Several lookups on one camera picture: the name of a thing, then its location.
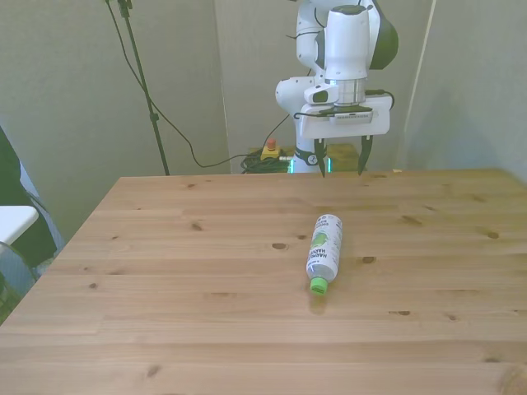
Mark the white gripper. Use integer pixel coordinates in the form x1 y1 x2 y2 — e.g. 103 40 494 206
296 93 392 179

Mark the clear green-capped water bottle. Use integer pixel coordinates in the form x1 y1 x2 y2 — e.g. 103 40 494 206
305 212 344 297

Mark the black tripod stand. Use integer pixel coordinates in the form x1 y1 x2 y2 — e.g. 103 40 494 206
102 0 172 177

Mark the yellow red emergency stop button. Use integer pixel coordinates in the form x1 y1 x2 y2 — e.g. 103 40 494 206
260 138 282 162

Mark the white chair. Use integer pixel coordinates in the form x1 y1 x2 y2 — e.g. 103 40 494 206
0 204 39 326

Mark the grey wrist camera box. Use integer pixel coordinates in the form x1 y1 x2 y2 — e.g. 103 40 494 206
328 107 378 125

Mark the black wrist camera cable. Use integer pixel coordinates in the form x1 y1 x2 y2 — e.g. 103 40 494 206
365 88 396 111

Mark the green coiled cable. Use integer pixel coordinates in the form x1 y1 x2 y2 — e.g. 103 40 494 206
240 153 296 174

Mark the white wall cable duct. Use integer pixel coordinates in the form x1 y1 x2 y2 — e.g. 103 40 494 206
404 0 438 170

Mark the black stand cable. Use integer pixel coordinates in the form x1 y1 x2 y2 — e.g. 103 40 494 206
105 0 297 169

